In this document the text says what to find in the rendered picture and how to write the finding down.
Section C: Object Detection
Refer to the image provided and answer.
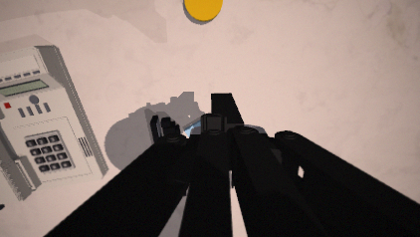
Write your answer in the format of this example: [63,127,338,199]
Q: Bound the yellow short cylinder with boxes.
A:
[184,0,223,22]

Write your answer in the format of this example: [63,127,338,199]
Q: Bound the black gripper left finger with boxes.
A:
[44,94,233,237]

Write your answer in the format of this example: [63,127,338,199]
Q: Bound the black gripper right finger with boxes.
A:
[221,93,420,237]

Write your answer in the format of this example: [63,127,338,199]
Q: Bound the light blue note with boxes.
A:
[184,120,201,137]

